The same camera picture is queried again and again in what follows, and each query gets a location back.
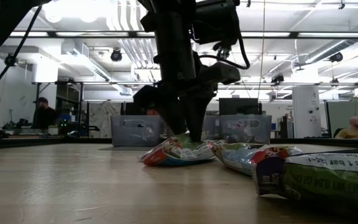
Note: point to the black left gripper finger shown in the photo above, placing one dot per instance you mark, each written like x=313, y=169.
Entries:
x=176, y=119
x=197, y=118

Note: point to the white fabric cover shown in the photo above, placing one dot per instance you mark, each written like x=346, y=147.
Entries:
x=104, y=118

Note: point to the white room pillar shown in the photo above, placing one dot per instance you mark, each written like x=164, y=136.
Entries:
x=306, y=109

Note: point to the green partition wall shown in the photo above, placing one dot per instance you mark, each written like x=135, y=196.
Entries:
x=340, y=115

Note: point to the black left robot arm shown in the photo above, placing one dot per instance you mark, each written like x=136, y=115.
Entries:
x=172, y=31

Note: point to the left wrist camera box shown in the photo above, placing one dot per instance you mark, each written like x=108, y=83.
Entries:
x=216, y=18

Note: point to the black computer monitor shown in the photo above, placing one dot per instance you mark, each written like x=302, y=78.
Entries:
x=238, y=107

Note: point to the black overhead frame beam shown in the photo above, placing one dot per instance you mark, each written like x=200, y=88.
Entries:
x=294, y=34

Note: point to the red green granola bar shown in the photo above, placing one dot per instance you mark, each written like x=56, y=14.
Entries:
x=244, y=158
x=179, y=154

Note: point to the person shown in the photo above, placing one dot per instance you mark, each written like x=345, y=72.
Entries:
x=354, y=132
x=45, y=116

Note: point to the black metal rack frame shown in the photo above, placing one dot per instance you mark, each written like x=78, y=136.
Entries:
x=37, y=102

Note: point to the black ceiling spotlight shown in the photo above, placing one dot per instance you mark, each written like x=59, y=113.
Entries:
x=116, y=55
x=336, y=57
x=11, y=60
x=278, y=79

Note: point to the orange partition panel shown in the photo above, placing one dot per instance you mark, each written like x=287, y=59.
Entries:
x=152, y=112

